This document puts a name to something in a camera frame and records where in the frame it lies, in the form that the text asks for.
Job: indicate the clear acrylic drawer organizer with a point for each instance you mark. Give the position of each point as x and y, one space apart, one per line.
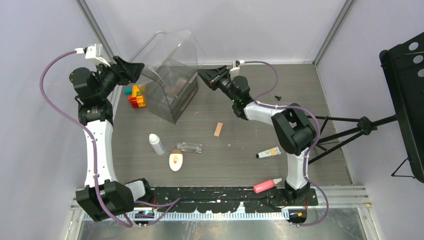
169 78

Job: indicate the white oval compact case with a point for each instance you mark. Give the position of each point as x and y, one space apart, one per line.
175 160

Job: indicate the clear small bottle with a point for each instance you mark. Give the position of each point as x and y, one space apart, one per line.
189 147

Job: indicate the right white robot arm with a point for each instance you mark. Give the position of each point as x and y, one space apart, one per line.
295 133

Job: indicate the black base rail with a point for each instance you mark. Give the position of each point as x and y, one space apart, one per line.
226 199

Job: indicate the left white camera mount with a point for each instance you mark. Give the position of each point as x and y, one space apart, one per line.
93 53

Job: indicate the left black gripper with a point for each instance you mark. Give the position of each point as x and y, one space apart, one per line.
132 71

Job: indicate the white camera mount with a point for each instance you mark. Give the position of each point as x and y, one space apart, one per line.
93 53
236 65

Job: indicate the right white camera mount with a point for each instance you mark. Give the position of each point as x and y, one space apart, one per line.
236 65

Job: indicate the black tripod stand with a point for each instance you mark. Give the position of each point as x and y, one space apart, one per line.
364 127

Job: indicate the white cylindrical bottle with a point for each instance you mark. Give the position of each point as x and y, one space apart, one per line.
156 144

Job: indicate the pink spray bottle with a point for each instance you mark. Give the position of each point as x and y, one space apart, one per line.
266 185

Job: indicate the small printed cream tube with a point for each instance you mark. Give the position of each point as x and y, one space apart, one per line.
275 151

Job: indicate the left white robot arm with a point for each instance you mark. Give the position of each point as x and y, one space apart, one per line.
103 196

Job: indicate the peach concealer stick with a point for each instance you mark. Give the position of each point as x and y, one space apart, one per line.
218 129

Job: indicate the black perforated panel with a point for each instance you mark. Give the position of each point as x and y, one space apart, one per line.
403 68

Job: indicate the colourful toy block stack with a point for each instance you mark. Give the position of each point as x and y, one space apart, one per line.
135 96

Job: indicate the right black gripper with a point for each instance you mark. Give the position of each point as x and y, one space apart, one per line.
212 77

